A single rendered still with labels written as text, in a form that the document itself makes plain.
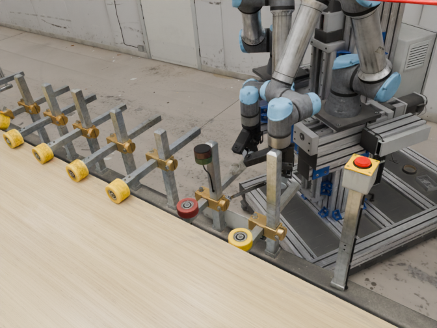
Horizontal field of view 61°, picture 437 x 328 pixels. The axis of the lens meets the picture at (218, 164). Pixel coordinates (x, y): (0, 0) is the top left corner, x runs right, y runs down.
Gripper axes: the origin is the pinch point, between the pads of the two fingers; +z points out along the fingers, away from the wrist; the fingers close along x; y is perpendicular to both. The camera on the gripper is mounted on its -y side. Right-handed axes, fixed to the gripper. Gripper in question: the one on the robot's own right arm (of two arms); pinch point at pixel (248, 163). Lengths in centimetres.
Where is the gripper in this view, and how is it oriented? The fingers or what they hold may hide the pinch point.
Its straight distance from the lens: 167.3
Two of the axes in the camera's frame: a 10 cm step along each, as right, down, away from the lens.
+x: -8.1, -3.0, 5.1
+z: 0.8, 8.0, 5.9
